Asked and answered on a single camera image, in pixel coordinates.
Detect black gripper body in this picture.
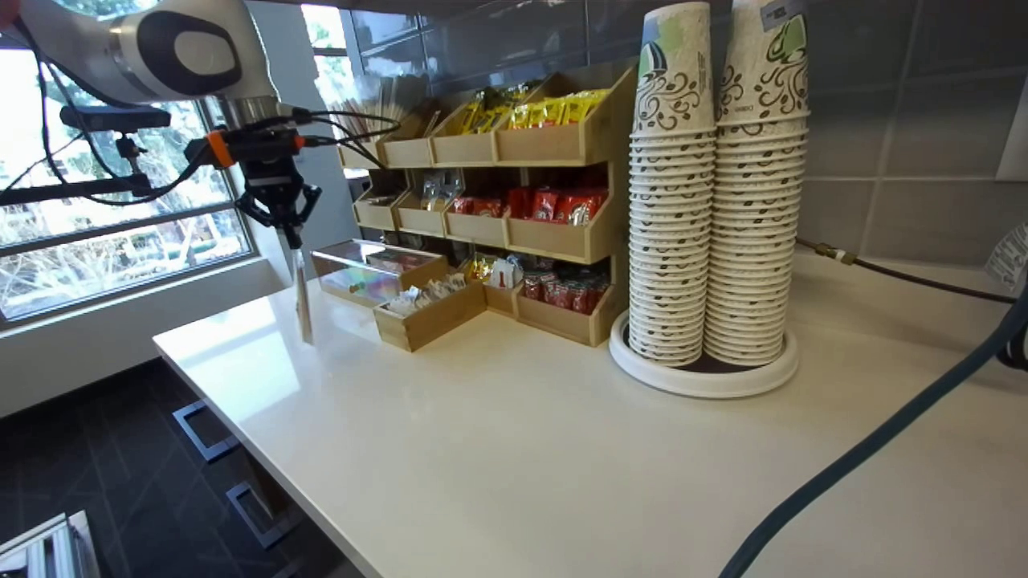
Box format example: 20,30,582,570
238,127,315,204

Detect wooden tiered condiment rack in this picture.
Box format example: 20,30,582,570
335,64,640,347

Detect clear wrapped packets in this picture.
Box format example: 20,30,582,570
416,170,461,212

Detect white sugar packets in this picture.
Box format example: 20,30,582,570
381,270,477,322

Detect large window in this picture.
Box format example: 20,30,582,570
0,19,259,331

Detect small open wooden box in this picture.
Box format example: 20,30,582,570
368,270,491,354

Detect red condiment packets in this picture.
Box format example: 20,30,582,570
526,187,609,228
452,189,532,221

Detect yellow sweetener packets with print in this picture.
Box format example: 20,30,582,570
436,89,511,140

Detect white sachets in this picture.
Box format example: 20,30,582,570
486,255,526,293

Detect plain yellow sweetener packets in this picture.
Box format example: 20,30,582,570
501,87,613,136

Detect dark red sachets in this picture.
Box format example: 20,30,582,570
522,267,609,317

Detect stack of printed paper cups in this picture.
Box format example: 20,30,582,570
704,0,813,369
623,0,721,369

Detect white round cup holder base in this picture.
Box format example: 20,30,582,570
608,310,802,403

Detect white speckled object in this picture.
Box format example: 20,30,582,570
983,219,1028,298

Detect black camera on stand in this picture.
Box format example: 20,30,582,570
59,104,172,140

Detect black camera stand bar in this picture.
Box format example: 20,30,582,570
0,132,156,209

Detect grey metal floor bracket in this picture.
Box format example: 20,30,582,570
169,400,245,467
222,480,304,554

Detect white metal frame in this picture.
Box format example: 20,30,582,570
0,510,107,578

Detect thick dark power cable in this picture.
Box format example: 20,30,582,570
718,310,1028,578

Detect thin black wall cable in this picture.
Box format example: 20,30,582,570
796,239,1021,310

